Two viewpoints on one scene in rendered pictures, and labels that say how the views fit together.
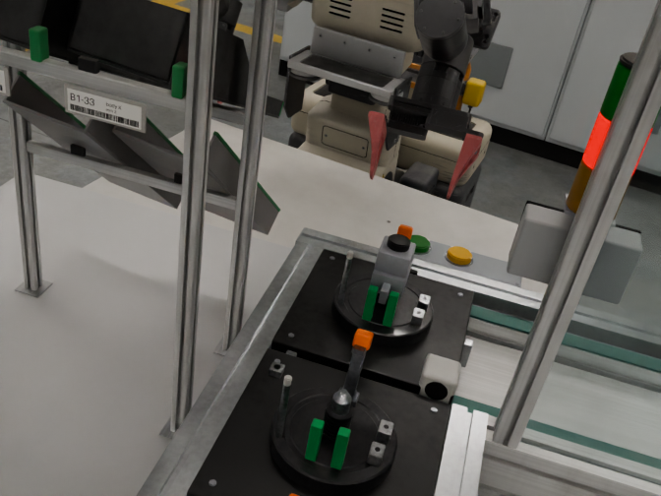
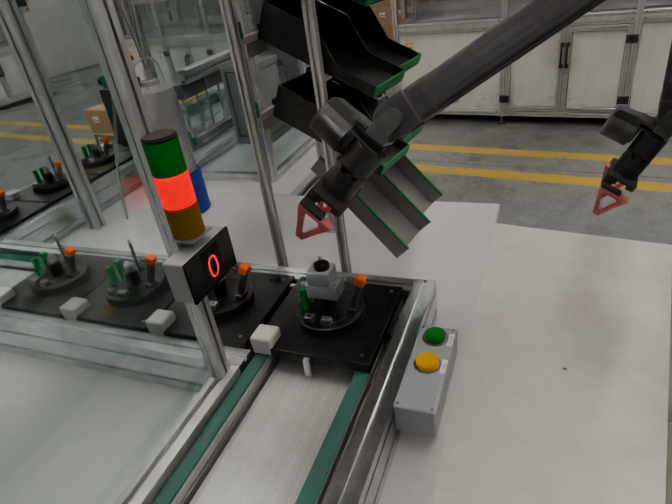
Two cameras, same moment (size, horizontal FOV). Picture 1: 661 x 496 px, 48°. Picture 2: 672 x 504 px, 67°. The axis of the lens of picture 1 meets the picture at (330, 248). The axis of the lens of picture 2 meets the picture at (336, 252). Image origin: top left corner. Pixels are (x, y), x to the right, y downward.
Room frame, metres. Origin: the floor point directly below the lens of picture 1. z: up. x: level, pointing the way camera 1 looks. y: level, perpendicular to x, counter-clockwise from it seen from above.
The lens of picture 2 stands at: (1.07, -0.88, 1.61)
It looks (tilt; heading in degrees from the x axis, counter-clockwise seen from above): 31 degrees down; 105
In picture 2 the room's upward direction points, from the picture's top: 9 degrees counter-clockwise
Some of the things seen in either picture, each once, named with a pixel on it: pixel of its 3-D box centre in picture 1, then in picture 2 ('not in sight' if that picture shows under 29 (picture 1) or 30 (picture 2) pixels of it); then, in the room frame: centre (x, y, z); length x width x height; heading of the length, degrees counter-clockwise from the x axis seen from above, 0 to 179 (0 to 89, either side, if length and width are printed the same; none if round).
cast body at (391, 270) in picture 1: (392, 265); (318, 277); (0.82, -0.08, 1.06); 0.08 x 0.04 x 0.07; 170
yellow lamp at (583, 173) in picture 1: (598, 188); (184, 218); (0.68, -0.25, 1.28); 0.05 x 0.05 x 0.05
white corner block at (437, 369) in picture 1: (439, 379); (266, 339); (0.71, -0.16, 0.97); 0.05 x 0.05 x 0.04; 80
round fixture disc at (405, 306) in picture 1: (383, 308); (329, 310); (0.83, -0.09, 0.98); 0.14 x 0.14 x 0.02
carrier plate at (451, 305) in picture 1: (380, 319); (331, 318); (0.83, -0.09, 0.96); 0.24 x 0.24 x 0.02; 80
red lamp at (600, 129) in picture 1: (616, 143); (175, 188); (0.68, -0.25, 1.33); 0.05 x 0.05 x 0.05
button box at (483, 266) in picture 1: (453, 273); (428, 376); (1.03, -0.21, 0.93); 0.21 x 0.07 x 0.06; 80
